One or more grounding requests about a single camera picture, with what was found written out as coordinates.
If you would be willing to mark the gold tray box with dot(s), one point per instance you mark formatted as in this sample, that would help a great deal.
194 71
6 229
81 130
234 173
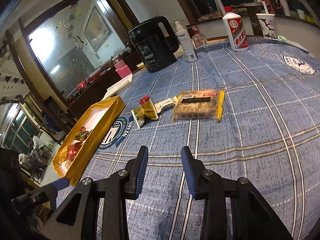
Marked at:
98 118

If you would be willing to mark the white book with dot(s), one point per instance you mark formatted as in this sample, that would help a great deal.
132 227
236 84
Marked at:
114 89

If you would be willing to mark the gold green tea packet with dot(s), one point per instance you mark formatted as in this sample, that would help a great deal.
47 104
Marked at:
144 111

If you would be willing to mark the dark wooden sideboard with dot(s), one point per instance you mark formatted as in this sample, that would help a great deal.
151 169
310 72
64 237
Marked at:
94 90

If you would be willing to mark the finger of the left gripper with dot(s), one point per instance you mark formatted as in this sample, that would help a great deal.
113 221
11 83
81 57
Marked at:
47 193

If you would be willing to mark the green snack packet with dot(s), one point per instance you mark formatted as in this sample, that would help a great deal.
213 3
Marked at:
82 134

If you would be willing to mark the brown cake packet yellow edge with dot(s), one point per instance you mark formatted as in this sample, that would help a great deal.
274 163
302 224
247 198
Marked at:
199 104

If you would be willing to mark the framed wall painting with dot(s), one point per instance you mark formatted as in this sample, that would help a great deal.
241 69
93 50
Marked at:
97 29

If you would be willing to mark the shiny red candy wrapper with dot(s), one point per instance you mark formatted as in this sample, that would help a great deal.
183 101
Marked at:
73 149

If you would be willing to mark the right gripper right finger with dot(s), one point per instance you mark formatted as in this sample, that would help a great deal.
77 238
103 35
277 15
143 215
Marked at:
252 216

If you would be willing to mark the white small packet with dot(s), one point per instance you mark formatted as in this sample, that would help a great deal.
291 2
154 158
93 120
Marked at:
166 104

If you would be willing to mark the white patterned paper cup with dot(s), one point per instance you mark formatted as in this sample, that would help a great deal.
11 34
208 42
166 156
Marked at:
268 25

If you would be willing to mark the dark red stick packet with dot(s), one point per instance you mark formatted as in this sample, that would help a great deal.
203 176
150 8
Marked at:
144 100

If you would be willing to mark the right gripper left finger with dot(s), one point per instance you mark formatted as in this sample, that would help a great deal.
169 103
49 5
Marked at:
77 215

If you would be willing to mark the black electric kettle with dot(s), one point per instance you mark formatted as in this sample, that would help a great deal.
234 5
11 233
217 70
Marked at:
155 42

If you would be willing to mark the white red liquor bottle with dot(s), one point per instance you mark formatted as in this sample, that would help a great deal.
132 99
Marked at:
235 30

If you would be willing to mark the pink water bottle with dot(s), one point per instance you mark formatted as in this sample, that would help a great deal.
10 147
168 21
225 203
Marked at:
122 69

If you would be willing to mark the blue plaid tablecloth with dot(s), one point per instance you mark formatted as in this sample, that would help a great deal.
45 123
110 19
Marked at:
269 133

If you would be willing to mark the white spray bottle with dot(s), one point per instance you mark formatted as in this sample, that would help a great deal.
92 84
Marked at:
186 43

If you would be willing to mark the small glass bottle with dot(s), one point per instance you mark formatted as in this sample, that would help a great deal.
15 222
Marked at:
198 38

